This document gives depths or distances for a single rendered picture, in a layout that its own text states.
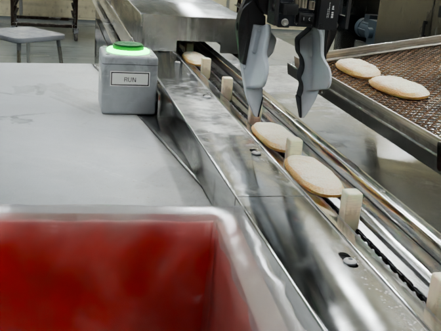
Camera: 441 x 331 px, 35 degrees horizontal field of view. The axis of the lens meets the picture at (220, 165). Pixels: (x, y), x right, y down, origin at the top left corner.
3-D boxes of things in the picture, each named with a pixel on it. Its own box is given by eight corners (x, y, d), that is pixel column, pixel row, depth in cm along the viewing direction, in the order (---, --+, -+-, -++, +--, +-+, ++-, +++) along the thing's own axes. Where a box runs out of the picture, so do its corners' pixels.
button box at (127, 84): (95, 124, 97) (97, 44, 94) (152, 125, 99) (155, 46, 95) (99, 141, 90) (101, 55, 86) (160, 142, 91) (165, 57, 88)
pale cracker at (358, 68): (329, 65, 93) (328, 56, 93) (356, 61, 94) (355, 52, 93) (358, 81, 84) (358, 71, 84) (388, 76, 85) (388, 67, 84)
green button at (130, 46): (111, 52, 92) (111, 40, 92) (141, 53, 93) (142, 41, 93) (113, 58, 89) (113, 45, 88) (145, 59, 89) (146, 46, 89)
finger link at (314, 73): (314, 130, 68) (309, 35, 64) (295, 114, 73) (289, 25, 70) (345, 125, 68) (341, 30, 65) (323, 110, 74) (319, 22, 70)
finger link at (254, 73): (240, 123, 66) (266, 26, 63) (226, 107, 71) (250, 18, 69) (271, 129, 67) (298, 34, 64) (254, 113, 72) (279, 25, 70)
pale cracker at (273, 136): (244, 127, 77) (245, 117, 77) (277, 126, 78) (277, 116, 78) (272, 154, 68) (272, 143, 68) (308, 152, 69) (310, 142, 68)
